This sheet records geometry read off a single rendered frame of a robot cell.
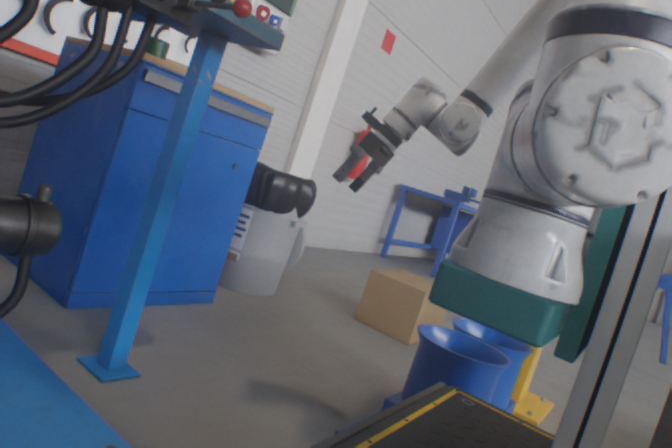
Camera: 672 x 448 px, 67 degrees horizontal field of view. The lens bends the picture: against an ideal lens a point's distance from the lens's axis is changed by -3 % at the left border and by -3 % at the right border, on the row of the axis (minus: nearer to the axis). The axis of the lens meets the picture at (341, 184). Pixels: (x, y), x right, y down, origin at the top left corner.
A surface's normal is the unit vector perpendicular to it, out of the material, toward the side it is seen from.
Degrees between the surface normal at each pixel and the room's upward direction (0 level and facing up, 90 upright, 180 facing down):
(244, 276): 93
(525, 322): 90
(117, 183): 90
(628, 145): 98
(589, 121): 97
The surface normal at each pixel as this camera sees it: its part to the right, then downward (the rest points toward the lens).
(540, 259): 0.04, -0.36
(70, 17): 0.79, 0.27
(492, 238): -0.52, -0.55
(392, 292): -0.51, -0.15
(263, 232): 0.31, 0.17
